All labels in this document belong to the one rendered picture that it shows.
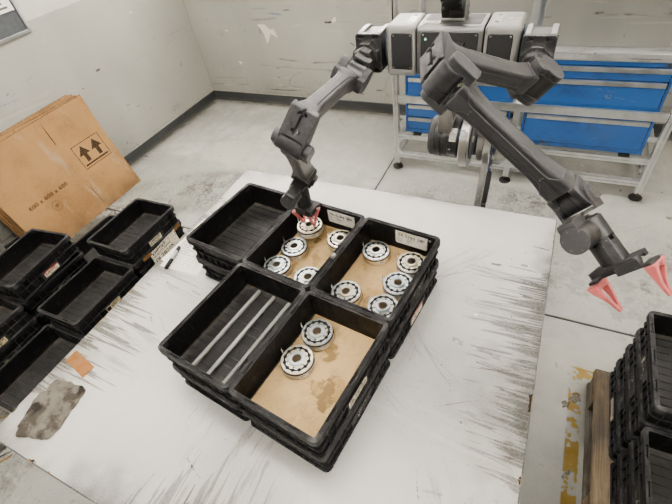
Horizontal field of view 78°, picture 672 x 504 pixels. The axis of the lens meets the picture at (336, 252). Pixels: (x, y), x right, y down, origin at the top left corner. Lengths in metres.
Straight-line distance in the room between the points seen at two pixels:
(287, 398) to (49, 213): 2.93
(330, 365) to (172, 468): 0.56
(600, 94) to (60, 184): 3.82
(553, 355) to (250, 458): 1.59
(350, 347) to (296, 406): 0.24
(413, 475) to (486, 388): 0.35
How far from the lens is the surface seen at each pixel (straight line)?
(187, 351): 1.49
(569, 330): 2.51
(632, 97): 3.08
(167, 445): 1.51
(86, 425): 1.69
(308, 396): 1.27
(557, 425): 2.22
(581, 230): 0.94
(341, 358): 1.31
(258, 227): 1.81
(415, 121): 3.28
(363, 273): 1.51
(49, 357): 2.65
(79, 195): 3.97
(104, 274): 2.71
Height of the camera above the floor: 1.95
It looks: 44 degrees down
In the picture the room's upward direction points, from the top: 10 degrees counter-clockwise
